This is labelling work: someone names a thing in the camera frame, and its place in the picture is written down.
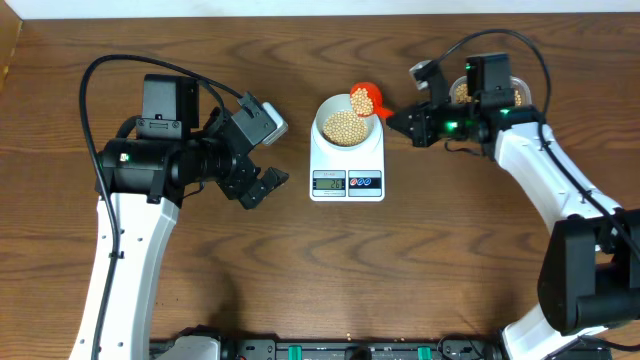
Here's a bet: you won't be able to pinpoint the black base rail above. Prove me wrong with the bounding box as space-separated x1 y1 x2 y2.
149 337 614 360

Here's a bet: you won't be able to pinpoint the white digital kitchen scale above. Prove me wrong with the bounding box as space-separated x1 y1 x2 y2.
309 115 385 202

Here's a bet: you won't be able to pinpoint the grey bowl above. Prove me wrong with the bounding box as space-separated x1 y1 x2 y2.
315 90 374 147

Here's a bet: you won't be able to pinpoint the soybeans in container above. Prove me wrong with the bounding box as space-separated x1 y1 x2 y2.
453 82 524 106

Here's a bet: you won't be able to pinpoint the red measuring scoop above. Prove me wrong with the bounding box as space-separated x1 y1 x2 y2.
350 82 394 120

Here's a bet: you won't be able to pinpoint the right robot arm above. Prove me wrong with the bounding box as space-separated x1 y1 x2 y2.
386 53 639 359

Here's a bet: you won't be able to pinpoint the soybeans in bowl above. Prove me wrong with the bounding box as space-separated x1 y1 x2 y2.
322 110 368 147

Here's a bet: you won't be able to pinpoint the clear plastic container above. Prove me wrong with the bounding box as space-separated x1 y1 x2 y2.
448 74 533 109

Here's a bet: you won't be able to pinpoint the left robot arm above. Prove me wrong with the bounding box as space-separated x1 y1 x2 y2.
71 74 288 359

